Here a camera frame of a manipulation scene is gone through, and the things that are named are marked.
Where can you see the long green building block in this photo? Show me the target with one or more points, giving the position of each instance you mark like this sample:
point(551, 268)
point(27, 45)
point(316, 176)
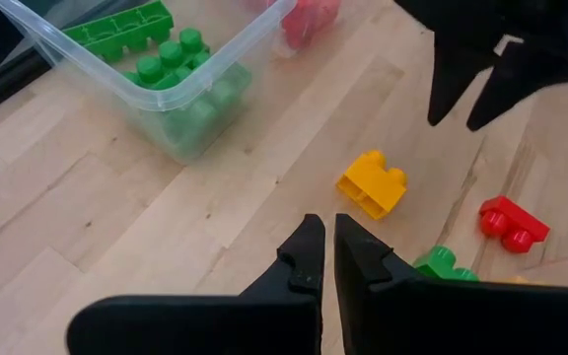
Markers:
point(116, 24)

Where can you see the yellow toy building block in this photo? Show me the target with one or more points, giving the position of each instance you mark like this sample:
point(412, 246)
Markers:
point(373, 183)

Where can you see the green toy building block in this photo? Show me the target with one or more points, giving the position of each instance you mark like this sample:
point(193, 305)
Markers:
point(439, 263)
point(170, 54)
point(200, 118)

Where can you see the clear plastic bin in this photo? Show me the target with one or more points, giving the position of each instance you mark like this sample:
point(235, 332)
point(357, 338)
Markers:
point(165, 103)
point(284, 48)

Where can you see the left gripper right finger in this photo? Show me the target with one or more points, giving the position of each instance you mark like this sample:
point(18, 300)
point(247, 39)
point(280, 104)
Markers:
point(412, 315)

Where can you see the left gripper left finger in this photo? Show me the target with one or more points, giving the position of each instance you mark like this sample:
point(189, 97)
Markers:
point(264, 320)

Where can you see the red toy building block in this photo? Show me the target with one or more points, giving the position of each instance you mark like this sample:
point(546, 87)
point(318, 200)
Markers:
point(311, 20)
point(516, 222)

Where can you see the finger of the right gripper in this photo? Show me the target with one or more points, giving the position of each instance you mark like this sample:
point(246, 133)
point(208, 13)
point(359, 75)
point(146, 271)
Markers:
point(516, 79)
point(449, 74)

